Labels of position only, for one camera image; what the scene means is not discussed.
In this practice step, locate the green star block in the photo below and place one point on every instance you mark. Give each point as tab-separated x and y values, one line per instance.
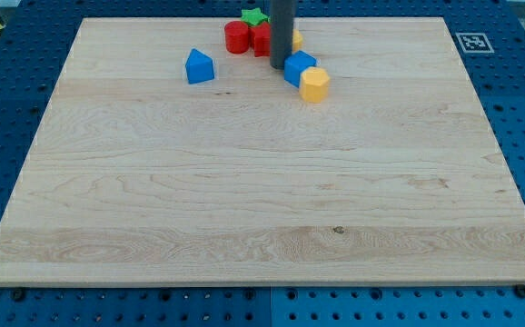
253	17

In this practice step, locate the red cylinder block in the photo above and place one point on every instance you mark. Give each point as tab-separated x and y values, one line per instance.
237	37

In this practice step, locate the light wooden board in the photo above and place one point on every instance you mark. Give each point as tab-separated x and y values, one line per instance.
137	178

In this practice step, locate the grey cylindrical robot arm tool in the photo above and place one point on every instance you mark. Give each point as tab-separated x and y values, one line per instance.
282	13

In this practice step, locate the yellow block behind tool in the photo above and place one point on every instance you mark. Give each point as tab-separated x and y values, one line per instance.
297	40

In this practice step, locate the blue cube block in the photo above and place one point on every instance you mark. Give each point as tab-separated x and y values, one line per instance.
295	64

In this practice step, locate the white fiducial marker tag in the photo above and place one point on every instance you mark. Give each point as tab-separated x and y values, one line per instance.
474	43

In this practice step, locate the blue triangular prism block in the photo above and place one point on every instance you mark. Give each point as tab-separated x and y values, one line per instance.
199	67

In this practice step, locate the red angular block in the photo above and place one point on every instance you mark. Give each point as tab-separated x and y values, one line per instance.
260	38

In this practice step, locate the yellow hexagon block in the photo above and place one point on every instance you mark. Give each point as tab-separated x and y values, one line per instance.
314	84

